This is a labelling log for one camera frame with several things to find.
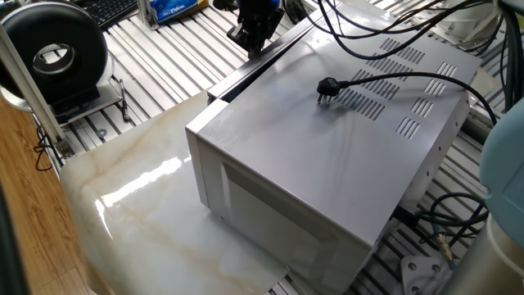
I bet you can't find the aluminium frame beam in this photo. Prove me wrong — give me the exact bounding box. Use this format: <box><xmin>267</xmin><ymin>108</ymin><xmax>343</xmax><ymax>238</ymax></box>
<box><xmin>0</xmin><ymin>24</ymin><xmax>77</xmax><ymax>161</ymax></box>

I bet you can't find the black handled tool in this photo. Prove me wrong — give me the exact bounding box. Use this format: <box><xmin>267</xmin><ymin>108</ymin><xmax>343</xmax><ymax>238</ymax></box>
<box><xmin>118</xmin><ymin>79</ymin><xmax>131</xmax><ymax>123</ymax></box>

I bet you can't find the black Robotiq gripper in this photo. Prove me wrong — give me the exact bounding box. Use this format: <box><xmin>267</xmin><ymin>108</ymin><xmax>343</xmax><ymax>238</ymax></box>
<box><xmin>227</xmin><ymin>0</ymin><xmax>286</xmax><ymax>59</ymax></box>

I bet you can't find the black microwave power plug cable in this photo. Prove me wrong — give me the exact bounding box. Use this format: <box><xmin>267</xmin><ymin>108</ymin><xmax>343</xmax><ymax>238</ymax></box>
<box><xmin>316</xmin><ymin>71</ymin><xmax>499</xmax><ymax>126</ymax></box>

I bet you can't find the black ring shaped device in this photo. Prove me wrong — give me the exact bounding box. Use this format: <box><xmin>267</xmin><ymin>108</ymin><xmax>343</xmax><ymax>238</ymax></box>
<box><xmin>0</xmin><ymin>2</ymin><xmax>115</xmax><ymax>124</ymax></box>

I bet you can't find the blue tissue pack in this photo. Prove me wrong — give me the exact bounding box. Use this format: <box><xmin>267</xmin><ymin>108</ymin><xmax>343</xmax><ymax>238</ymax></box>
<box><xmin>149</xmin><ymin>0</ymin><xmax>206</xmax><ymax>24</ymax></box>

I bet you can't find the white bracket plate with holes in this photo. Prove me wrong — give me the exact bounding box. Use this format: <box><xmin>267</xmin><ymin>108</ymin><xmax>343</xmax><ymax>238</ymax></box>
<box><xmin>400</xmin><ymin>255</ymin><xmax>455</xmax><ymax>295</ymax></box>

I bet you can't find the marble pattern board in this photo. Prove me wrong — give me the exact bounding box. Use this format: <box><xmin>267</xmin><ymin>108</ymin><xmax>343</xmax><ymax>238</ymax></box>
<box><xmin>59</xmin><ymin>89</ymin><xmax>291</xmax><ymax>295</ymax></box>

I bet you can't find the microwave door with silver handle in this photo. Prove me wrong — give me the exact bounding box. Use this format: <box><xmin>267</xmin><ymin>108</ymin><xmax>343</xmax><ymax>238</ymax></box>
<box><xmin>206</xmin><ymin>11</ymin><xmax>325</xmax><ymax>104</ymax></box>

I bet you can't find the thin black floor cable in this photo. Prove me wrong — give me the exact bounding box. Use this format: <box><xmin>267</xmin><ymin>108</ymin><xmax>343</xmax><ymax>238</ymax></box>
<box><xmin>32</xmin><ymin>122</ymin><xmax>55</xmax><ymax>172</ymax></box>

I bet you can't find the short aluminium profile post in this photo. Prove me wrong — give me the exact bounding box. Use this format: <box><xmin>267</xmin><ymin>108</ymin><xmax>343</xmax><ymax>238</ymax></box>
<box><xmin>136</xmin><ymin>0</ymin><xmax>160</xmax><ymax>31</ymax></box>

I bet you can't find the black coiled cable bundle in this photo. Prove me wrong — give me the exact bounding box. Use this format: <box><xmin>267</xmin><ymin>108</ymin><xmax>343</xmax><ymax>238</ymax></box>
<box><xmin>392</xmin><ymin>192</ymin><xmax>490</xmax><ymax>249</ymax></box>

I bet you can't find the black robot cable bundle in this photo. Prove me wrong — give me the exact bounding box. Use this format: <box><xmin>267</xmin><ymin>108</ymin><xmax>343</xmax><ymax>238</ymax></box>
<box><xmin>282</xmin><ymin>0</ymin><xmax>524</xmax><ymax>114</ymax></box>

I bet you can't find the black computer keyboard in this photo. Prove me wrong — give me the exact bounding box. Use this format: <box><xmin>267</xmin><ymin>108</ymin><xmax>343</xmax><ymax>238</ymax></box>
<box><xmin>79</xmin><ymin>0</ymin><xmax>138</xmax><ymax>29</ymax></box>

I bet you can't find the silver microwave oven body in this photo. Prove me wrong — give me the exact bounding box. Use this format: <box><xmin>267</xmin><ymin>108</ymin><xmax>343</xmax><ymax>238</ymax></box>
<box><xmin>184</xmin><ymin>0</ymin><xmax>482</xmax><ymax>295</ymax></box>

